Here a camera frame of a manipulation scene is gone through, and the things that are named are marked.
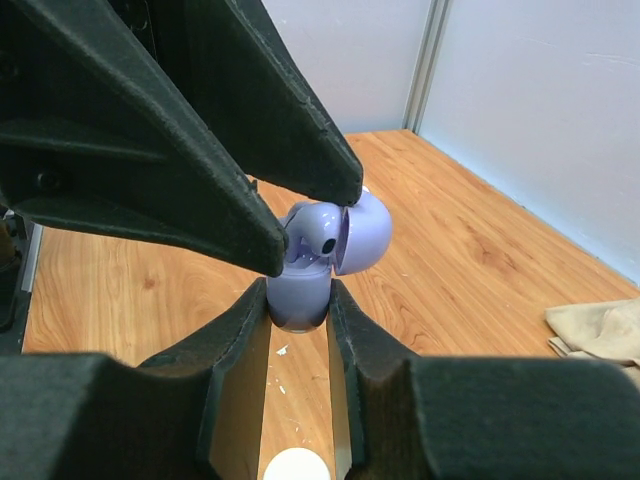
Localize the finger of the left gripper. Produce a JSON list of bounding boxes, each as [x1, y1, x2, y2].
[[150, 1, 364, 206], [1, 1, 286, 276]]

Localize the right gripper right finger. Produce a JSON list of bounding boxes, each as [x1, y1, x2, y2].
[[326, 280, 639, 479]]

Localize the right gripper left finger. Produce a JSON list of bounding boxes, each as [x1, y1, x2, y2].
[[1, 279, 271, 479]]

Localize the white earbud charging case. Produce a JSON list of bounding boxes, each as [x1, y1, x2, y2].
[[263, 447, 331, 480]]

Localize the purple round case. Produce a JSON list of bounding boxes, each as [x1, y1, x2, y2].
[[267, 187, 392, 333]]

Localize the purple earbud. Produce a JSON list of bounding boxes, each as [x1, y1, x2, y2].
[[284, 202, 343, 262]]

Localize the beige folded cloth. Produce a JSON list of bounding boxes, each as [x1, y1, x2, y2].
[[545, 298, 639, 367]]

